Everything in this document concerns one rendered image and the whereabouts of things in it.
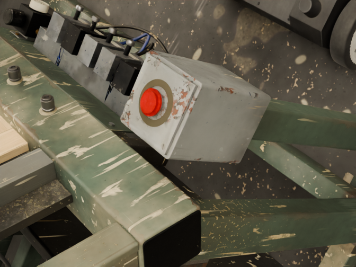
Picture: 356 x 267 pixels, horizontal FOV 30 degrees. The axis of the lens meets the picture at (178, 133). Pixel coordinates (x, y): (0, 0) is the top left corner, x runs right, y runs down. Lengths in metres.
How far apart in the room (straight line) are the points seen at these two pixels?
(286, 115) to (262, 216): 0.19
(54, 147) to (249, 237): 0.38
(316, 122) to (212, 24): 0.98
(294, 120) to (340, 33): 0.52
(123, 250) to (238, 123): 0.25
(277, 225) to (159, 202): 0.30
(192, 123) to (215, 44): 1.20
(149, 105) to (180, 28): 1.31
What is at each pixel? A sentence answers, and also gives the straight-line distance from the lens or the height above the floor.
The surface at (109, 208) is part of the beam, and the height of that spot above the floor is 0.90.
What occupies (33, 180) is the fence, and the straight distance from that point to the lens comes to 1.16.
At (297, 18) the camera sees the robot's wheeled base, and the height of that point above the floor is 0.21.
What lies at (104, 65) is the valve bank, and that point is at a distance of 1.29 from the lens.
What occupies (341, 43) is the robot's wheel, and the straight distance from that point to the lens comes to 1.64.
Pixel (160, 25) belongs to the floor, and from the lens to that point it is 2.29.
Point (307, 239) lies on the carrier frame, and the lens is 1.39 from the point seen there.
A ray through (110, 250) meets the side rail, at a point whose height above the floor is 0.94.
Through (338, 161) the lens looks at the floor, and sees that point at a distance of 1.82.
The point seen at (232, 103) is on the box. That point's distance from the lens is 0.96.
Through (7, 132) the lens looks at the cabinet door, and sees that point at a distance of 1.27.
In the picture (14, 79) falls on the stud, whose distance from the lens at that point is 1.34.
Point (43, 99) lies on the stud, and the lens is 1.24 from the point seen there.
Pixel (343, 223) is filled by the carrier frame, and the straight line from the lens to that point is 1.48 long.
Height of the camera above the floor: 1.60
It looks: 47 degrees down
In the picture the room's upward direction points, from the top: 84 degrees counter-clockwise
